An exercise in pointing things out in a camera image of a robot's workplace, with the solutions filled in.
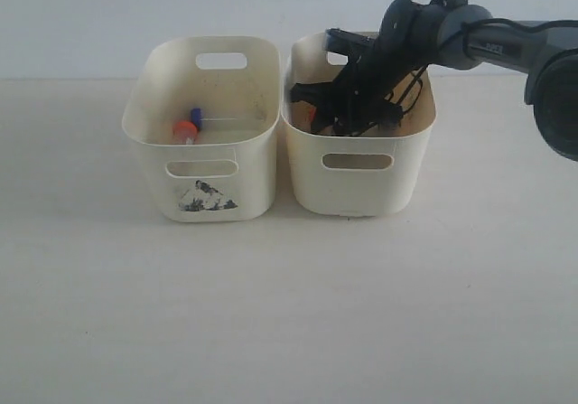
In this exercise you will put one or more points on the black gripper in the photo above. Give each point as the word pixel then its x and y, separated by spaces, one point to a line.
pixel 372 90

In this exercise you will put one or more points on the orange-capped clear tube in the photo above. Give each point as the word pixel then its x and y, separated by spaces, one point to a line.
pixel 185 133
pixel 309 117

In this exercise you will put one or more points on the cream plastic bin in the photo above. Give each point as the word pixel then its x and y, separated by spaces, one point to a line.
pixel 229 174
pixel 359 176

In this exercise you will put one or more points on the blue-capped clear tube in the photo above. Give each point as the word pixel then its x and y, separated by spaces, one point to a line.
pixel 202 121

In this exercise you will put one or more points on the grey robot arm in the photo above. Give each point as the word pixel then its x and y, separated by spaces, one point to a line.
pixel 457 35

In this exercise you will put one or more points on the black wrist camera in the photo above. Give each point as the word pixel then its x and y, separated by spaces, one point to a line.
pixel 347 43

